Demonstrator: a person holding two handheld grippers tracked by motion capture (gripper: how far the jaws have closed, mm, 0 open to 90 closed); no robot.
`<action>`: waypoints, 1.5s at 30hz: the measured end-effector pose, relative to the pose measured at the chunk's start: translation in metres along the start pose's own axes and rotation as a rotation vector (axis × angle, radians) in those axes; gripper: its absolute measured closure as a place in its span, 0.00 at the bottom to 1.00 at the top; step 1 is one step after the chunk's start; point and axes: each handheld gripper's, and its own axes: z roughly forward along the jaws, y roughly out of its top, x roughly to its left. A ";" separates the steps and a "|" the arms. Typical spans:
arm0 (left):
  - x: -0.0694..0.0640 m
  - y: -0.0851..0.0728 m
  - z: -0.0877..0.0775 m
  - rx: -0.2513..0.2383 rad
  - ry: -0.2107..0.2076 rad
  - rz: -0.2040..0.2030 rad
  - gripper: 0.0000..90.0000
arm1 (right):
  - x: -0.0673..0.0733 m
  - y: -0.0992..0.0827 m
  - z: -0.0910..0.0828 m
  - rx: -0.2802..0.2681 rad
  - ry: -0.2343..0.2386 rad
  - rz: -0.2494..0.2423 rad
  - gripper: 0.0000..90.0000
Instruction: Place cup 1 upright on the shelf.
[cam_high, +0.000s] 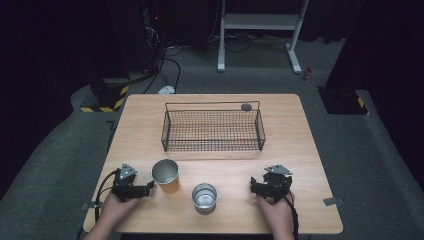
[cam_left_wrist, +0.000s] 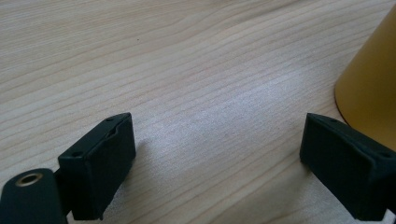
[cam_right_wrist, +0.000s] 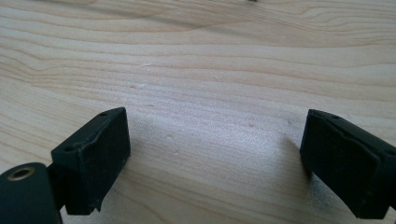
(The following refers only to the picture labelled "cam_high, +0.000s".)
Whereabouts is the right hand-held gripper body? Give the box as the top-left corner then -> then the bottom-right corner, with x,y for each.
262,164 -> 294,204

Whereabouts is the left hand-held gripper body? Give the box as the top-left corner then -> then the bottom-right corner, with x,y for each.
111,162 -> 149,203

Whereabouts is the person's right hand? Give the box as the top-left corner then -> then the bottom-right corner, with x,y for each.
255,194 -> 296,235

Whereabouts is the person's left hand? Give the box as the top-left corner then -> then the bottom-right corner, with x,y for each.
99,191 -> 141,232

